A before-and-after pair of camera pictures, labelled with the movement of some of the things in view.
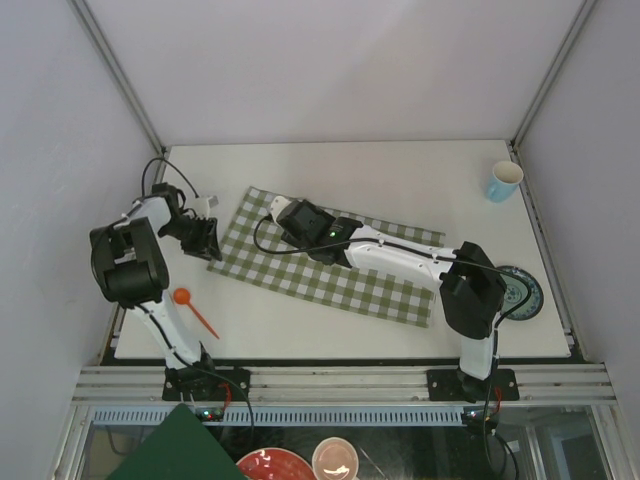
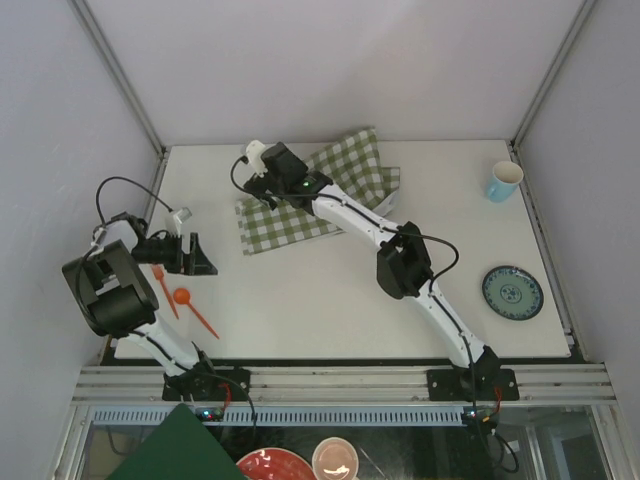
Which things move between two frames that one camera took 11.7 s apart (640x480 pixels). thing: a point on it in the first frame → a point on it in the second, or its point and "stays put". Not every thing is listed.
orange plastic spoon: x=182 y=296 stays put
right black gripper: x=320 y=211 → x=258 y=185
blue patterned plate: x=517 y=289 stays put
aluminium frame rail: x=345 y=386 stays put
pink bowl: x=334 y=458 stays put
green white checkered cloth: x=253 y=248 → x=352 y=167
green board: x=180 y=447 stays put
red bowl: x=274 y=464 stays put
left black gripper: x=206 y=247 → x=199 y=264
